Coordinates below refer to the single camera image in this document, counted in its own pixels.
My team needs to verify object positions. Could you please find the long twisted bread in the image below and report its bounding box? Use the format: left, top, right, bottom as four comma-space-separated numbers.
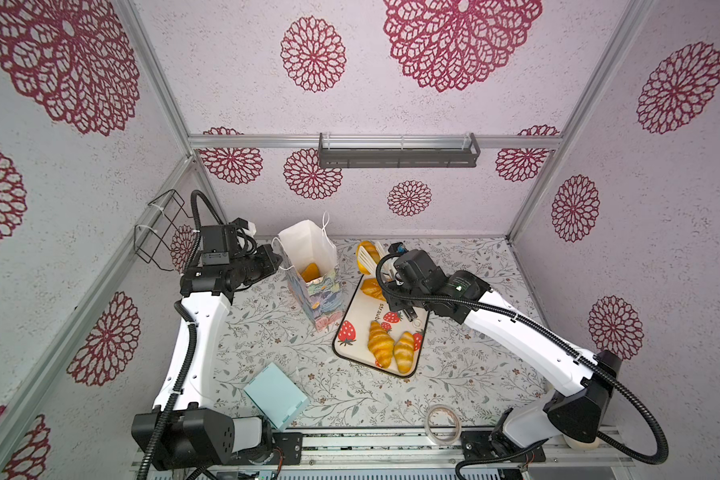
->
360, 278, 385, 301

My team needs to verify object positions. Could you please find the beige brush block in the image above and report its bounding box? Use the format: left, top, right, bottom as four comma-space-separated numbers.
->
563, 435, 601, 452

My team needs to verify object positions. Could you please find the clear tape roll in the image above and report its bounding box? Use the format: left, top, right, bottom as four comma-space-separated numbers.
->
424, 404, 462, 446

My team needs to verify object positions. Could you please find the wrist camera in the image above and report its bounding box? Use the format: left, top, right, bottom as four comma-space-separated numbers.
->
199, 218, 257, 266
388, 242, 447, 295

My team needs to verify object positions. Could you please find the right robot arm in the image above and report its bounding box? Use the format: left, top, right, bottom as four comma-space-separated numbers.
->
357, 243, 669, 475

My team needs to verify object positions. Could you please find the black wire basket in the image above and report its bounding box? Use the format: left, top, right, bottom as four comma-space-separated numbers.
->
132, 189, 197, 274

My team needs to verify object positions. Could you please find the light green box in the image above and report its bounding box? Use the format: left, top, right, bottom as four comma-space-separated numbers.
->
244, 363, 310, 432

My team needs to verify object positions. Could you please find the strawberry print bread tray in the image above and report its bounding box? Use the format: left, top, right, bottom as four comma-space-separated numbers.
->
333, 275, 430, 378

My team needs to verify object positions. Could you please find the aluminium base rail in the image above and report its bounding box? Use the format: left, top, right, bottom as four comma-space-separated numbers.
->
137, 425, 635, 480

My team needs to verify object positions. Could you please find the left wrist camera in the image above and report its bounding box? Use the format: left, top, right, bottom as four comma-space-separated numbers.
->
199, 218, 257, 266

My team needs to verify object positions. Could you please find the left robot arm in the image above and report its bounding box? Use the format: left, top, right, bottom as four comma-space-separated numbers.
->
131, 244, 282, 479

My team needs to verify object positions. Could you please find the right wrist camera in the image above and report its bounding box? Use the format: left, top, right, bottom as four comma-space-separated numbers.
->
388, 242, 447, 295

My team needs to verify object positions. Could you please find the floral paper bag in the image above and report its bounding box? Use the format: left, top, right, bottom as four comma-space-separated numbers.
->
273, 212, 344, 331

